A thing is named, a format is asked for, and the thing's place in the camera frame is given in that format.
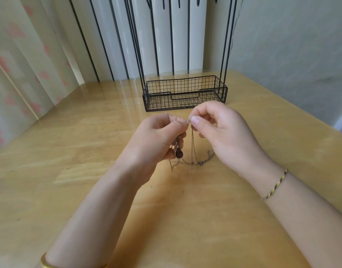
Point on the person's left hand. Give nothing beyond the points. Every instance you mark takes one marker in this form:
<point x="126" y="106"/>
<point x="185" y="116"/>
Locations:
<point x="146" y="145"/>

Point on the person's right hand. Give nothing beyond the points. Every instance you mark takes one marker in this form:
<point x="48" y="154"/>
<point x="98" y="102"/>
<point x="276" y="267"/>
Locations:
<point x="232" y="136"/>

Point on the person's left forearm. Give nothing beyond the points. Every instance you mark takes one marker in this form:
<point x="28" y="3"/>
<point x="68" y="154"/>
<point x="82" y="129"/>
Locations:
<point x="84" y="226"/>

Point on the white black-striped curtain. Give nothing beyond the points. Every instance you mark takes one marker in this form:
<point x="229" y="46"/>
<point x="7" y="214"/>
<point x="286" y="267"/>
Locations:
<point x="121" y="39"/>

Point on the pink floral curtain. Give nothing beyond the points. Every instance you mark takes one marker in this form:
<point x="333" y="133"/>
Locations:
<point x="23" y="67"/>

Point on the gold bangle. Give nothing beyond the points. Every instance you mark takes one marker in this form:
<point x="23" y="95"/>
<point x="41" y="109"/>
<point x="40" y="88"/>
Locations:
<point x="46" y="261"/>

